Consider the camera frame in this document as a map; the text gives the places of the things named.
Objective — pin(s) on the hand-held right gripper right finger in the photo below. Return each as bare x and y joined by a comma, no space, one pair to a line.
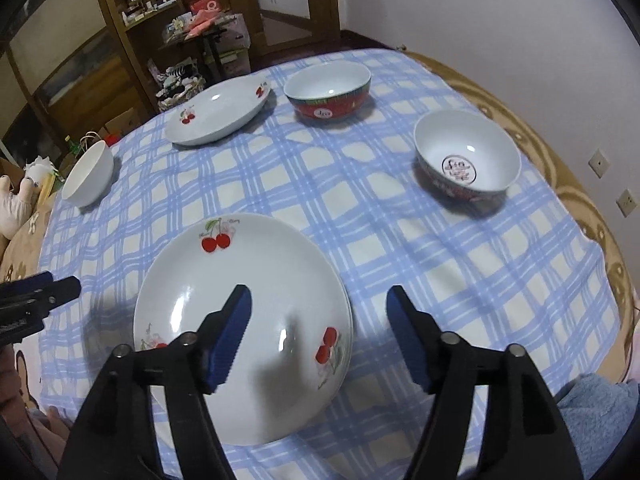
407,340

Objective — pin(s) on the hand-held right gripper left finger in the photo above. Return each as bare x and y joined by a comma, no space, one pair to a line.
232,340

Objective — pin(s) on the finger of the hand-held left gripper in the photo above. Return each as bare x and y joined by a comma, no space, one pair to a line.
65,290
37,278

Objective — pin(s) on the white cherry print plate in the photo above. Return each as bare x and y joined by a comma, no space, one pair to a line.
240,310
215,112
350,322

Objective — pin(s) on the plain white bowl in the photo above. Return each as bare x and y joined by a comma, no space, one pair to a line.
90,172

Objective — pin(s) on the red bowl with stamped inside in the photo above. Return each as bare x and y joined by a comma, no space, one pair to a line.
467,155

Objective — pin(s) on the red patterned bowl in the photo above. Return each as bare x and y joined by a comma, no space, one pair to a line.
327,92

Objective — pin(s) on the yellow green bag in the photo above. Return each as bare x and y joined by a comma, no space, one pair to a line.
50,182

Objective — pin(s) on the white fluffy plush toy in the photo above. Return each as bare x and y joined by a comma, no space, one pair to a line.
40,165

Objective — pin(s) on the blue checked cloth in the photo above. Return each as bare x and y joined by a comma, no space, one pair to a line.
350,220

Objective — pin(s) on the green bottle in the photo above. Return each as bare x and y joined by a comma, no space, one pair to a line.
74,146

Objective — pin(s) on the red paper bag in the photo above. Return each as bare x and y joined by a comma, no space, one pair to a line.
111,139

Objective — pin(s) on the open cardboard box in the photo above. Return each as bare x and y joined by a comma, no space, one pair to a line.
122,120

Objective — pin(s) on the person's blue fleece clothing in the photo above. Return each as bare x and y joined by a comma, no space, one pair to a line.
600,420

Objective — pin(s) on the wicker basket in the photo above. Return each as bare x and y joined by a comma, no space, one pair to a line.
180,94

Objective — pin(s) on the wooden wardrobe with shelves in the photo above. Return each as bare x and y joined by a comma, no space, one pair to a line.
125,45

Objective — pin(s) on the small black table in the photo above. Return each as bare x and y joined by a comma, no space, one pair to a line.
210,42

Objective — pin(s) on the clear plastic storage bin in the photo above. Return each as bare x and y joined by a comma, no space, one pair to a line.
235,45

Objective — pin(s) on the pink packets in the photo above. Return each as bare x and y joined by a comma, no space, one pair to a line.
202,22

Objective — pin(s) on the red box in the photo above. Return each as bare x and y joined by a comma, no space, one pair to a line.
204,0

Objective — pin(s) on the wall socket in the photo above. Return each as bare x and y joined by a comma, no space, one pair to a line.
597,162
625,201

